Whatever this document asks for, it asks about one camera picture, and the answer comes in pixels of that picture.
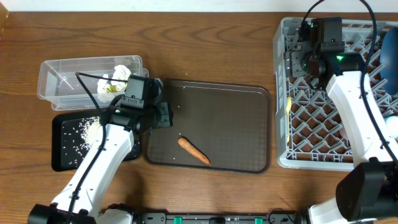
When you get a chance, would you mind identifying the clear plastic bin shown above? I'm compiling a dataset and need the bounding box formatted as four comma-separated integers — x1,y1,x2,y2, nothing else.
37,55,149,111

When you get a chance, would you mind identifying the brown serving tray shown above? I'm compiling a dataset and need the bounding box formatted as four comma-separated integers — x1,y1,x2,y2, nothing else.
142,80,272,174

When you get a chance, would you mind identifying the grey dishwasher rack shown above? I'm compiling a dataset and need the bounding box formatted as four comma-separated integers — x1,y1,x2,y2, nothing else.
273,17,397,172

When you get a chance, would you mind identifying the yellow plastic spoon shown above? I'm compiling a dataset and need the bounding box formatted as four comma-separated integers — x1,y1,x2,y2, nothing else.
285,96,292,142

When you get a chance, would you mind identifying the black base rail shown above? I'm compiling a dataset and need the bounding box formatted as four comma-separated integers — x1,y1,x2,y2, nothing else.
133,209,310,224

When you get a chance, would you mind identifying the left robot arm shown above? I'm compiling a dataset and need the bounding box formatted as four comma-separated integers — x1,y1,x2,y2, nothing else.
27,75,172,224

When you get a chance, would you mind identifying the white crumpled paper in bin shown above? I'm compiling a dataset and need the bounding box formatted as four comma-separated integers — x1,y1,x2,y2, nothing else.
97,74,116,103

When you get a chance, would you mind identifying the orange carrot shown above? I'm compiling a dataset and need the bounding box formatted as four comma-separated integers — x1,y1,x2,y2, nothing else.
178,137,211,166

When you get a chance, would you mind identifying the pink and white cup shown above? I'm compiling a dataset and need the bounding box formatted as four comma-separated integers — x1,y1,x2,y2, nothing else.
339,127,349,140

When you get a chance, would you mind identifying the yellow green snack wrapper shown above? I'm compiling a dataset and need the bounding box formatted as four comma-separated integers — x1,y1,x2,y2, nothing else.
106,84,126,93

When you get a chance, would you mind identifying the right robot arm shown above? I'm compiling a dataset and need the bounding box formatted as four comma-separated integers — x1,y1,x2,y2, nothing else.
273,16,397,223

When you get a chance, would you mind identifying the light blue cup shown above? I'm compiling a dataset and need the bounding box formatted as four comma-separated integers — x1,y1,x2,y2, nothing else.
384,116,398,139

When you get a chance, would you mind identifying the white tissue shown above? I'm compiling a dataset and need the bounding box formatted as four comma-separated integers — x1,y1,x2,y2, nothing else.
111,65,131,87

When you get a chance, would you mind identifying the black bin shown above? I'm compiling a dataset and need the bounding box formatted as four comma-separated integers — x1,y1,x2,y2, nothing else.
51,108,142,172

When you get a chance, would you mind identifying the white rice pile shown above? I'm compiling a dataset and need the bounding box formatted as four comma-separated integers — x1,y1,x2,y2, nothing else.
61,116,101,170

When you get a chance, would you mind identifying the dark blue plate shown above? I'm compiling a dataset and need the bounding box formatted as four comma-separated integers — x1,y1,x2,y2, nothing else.
380,27,397,95

